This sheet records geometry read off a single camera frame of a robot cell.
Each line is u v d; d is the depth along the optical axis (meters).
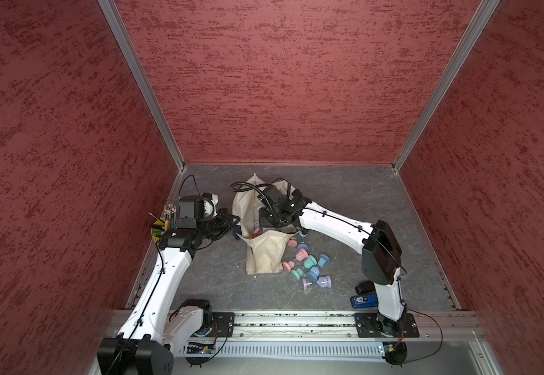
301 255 0.87
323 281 0.80
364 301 0.76
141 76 0.86
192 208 0.58
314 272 0.83
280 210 0.64
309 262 0.85
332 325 0.76
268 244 0.78
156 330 0.40
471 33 0.76
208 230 0.65
